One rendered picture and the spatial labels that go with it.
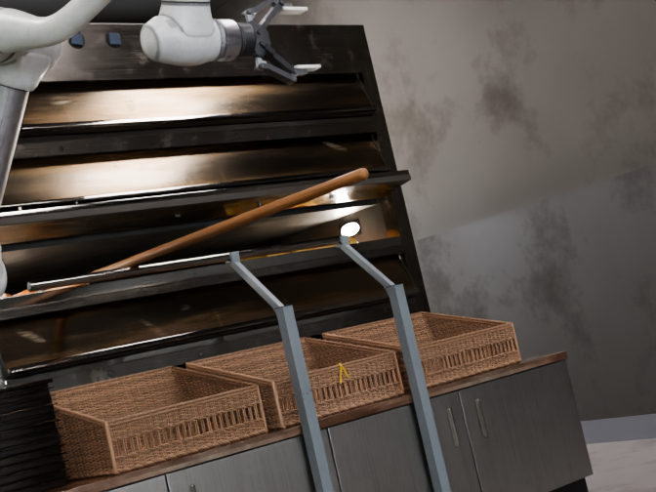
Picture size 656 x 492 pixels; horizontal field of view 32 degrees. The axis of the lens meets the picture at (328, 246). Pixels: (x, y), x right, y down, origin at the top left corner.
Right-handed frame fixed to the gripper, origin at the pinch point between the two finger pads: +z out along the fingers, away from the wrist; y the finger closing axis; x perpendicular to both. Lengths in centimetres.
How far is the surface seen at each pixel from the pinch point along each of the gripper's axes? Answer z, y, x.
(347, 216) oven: 155, 15, -187
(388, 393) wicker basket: 89, 89, -107
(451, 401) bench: 111, 97, -102
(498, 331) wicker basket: 148, 77, -108
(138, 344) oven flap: 22, 54, -150
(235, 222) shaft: 12, 30, -61
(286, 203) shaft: 13, 30, -38
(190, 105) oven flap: 67, -29, -155
